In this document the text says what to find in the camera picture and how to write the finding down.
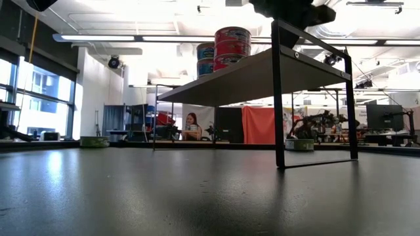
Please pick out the white hanging cloth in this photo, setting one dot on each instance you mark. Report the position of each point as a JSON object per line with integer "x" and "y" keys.
{"x": 206, "y": 114}

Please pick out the black ceiling rail fixture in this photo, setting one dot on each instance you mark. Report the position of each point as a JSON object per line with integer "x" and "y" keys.
{"x": 374, "y": 3}

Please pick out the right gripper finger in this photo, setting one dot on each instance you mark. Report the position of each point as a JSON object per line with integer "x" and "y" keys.
{"x": 290, "y": 37}

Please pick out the black divider panel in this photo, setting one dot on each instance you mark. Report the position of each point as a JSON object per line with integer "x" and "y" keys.
{"x": 229, "y": 124}

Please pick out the red lab cart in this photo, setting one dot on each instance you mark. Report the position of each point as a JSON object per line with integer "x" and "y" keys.
{"x": 163, "y": 118}

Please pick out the round dark ceiling lamp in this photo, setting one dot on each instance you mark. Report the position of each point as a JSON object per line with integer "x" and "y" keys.
{"x": 331, "y": 59}
{"x": 113, "y": 62}

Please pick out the black lab robot arm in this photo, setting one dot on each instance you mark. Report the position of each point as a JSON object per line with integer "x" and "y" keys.
{"x": 211, "y": 131}
{"x": 311, "y": 126}

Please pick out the dark lab table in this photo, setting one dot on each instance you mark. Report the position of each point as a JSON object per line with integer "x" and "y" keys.
{"x": 397, "y": 139}

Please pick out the black lab rig frame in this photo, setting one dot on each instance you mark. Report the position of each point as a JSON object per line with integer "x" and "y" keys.
{"x": 315, "y": 89}

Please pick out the green label seafood can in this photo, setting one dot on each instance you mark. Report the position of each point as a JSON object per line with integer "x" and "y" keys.
{"x": 299, "y": 145}
{"x": 94, "y": 142}

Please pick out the black table mat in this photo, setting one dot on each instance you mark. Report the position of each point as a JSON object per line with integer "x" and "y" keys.
{"x": 210, "y": 196}

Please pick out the floral hanging cloth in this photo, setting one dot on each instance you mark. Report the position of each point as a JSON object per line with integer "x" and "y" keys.
{"x": 297, "y": 113}

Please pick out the large glass window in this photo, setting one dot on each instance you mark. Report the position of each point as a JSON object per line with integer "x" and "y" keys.
{"x": 42, "y": 114}

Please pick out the long ceiling light fixture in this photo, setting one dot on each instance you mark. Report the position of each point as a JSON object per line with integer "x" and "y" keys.
{"x": 98, "y": 37}

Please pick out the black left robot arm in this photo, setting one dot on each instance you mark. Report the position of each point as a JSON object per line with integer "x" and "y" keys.
{"x": 41, "y": 4}

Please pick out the small wooden stand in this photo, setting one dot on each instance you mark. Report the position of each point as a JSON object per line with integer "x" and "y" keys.
{"x": 192, "y": 135}

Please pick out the black ceiling projector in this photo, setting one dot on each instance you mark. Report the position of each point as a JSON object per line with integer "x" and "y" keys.
{"x": 364, "y": 84}

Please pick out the blue storage bin rack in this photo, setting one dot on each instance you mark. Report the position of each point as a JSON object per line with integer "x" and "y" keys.
{"x": 151, "y": 114}

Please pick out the black lab monitor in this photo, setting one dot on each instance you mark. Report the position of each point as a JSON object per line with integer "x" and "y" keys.
{"x": 384, "y": 117}

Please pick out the dark window blind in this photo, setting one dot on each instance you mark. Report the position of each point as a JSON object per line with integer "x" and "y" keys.
{"x": 49, "y": 59}

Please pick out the orange hanging cloth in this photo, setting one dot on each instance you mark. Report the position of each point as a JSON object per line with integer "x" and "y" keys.
{"x": 259, "y": 124}

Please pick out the grey curtain panel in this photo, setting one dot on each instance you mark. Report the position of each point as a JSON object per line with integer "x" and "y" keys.
{"x": 113, "y": 119}

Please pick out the person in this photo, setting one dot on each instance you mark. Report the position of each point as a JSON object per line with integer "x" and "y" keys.
{"x": 193, "y": 126}

